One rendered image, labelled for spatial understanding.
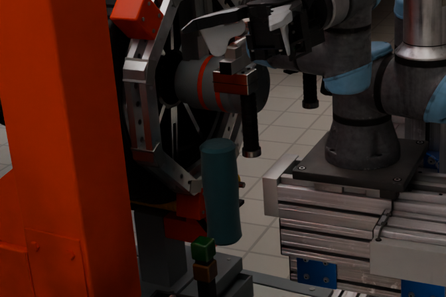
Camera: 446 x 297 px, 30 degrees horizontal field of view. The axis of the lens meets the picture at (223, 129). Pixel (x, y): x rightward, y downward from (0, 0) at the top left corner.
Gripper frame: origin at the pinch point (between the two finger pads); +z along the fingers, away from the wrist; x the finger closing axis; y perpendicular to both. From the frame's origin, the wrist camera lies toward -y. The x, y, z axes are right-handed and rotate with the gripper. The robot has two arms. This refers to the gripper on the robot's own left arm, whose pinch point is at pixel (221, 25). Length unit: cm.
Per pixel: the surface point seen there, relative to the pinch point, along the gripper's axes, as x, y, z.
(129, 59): 70, 16, -45
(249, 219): 132, 107, -144
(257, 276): 95, 104, -102
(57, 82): 50, 11, -10
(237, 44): 48, 17, -58
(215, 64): 65, 24, -68
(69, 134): 50, 21, -10
